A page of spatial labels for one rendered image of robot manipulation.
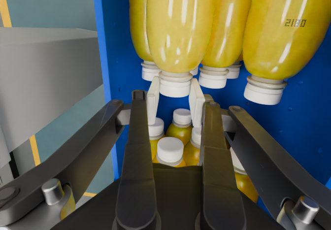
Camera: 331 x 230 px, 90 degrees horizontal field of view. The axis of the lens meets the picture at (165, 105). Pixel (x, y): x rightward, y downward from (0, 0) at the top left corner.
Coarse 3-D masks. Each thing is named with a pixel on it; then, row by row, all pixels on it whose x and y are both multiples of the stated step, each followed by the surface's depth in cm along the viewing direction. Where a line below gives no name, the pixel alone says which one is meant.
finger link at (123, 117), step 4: (124, 104) 14; (128, 104) 14; (124, 108) 14; (128, 108) 14; (120, 112) 13; (124, 112) 14; (128, 112) 14; (116, 116) 13; (120, 116) 14; (124, 116) 14; (128, 116) 14; (116, 120) 14; (120, 120) 14; (124, 120) 14; (128, 120) 14; (116, 124) 14; (120, 124) 14; (124, 124) 14; (128, 124) 14
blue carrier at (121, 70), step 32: (96, 0) 16; (128, 0) 23; (128, 32) 24; (128, 64) 26; (320, 64) 22; (128, 96) 27; (160, 96) 34; (224, 96) 35; (288, 96) 26; (320, 96) 21; (128, 128) 29; (288, 128) 26; (320, 128) 21; (320, 160) 20
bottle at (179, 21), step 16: (160, 0) 14; (176, 0) 14; (192, 0) 14; (208, 0) 15; (160, 16) 15; (176, 16) 14; (192, 16) 14; (208, 16) 15; (160, 32) 15; (176, 32) 15; (192, 32) 15; (208, 32) 16; (160, 48) 16; (176, 48) 16; (192, 48) 16; (160, 64) 18; (176, 64) 17; (192, 64) 17; (176, 80) 18
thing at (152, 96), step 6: (156, 78) 20; (156, 84) 17; (150, 90) 16; (156, 90) 16; (150, 96) 15; (156, 96) 16; (150, 102) 15; (156, 102) 17; (150, 108) 15; (156, 108) 17; (150, 114) 15; (150, 120) 15
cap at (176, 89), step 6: (162, 84) 19; (168, 84) 19; (174, 84) 19; (180, 84) 19; (186, 84) 19; (162, 90) 20; (168, 90) 19; (174, 90) 19; (180, 90) 19; (186, 90) 19; (168, 96) 19; (174, 96) 19; (180, 96) 19
